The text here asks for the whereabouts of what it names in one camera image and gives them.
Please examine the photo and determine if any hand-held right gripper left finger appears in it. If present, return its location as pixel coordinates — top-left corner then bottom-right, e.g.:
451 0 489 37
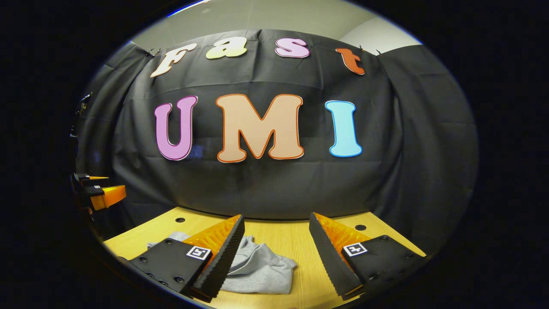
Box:
128 214 246 303

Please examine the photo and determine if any black backdrop cloth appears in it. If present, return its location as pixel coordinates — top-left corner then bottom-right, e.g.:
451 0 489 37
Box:
71 29 479 254

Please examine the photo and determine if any grey hooded sweatshirt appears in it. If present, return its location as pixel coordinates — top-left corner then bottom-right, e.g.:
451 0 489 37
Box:
147 231 298 295

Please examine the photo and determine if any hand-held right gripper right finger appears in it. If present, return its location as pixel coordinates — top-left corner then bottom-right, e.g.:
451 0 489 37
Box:
308 212 428 301

